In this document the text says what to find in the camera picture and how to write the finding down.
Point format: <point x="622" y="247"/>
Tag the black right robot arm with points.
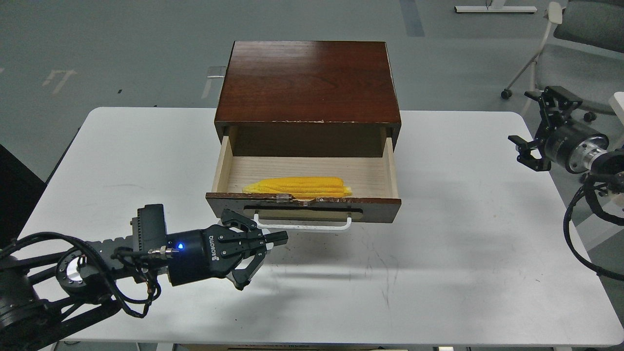
<point x="595" y="184"/>

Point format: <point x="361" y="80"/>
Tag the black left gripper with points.
<point x="234" y="250"/>

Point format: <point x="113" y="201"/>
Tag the grey office chair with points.
<point x="582" y="51"/>

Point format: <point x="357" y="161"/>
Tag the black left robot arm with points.
<point x="54" y="285"/>

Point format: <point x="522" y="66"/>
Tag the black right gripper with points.
<point x="575" y="147"/>

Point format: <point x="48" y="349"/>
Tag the dark wooden cabinet box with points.
<point x="307" y="85"/>

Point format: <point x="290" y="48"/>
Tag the wooden drawer with white handle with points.
<point x="364" y="160"/>

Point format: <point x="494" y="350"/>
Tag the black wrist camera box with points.
<point x="149" y="228"/>

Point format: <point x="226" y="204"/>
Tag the yellow corn cob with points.
<point x="300" y="187"/>

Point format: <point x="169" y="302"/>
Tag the white table base bar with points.
<point x="496" y="6"/>

